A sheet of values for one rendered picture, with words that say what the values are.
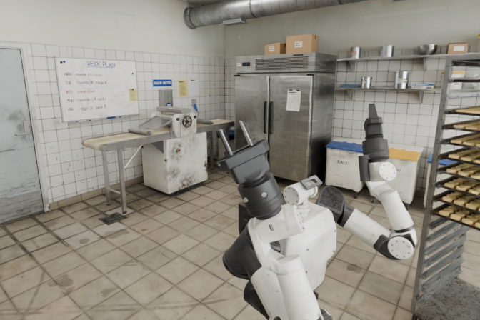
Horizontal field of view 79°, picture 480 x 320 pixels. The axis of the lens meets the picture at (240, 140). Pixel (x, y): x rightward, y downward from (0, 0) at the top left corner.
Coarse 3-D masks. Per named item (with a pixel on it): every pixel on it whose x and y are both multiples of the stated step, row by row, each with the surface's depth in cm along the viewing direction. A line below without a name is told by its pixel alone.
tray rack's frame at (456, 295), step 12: (456, 60) 162; (468, 60) 174; (456, 276) 228; (444, 288) 218; (456, 288) 218; (468, 288) 218; (432, 300) 206; (444, 300) 206; (456, 300) 206; (468, 300) 206; (420, 312) 195; (432, 312) 196; (444, 312) 196; (456, 312) 196; (468, 312) 196
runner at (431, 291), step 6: (456, 270) 224; (462, 270) 226; (450, 276) 219; (438, 282) 209; (444, 282) 213; (432, 288) 205; (438, 288) 207; (426, 294) 201; (432, 294) 201; (420, 300) 195
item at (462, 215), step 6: (444, 210) 183; (450, 210) 182; (456, 210) 184; (462, 210) 182; (450, 216) 178; (456, 216) 174; (462, 216) 176; (468, 216) 174; (474, 216) 174; (468, 222) 168; (474, 222) 171
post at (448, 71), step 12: (444, 72) 166; (444, 84) 167; (444, 96) 168; (444, 108) 168; (444, 120) 171; (432, 156) 177; (432, 168) 178; (432, 180) 178; (432, 192) 179; (432, 204) 182; (420, 252) 189; (420, 264) 190
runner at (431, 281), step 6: (450, 264) 215; (456, 264) 219; (444, 270) 211; (450, 270) 212; (432, 276) 201; (438, 276) 205; (426, 282) 198; (432, 282) 200; (420, 288) 194; (426, 288) 194
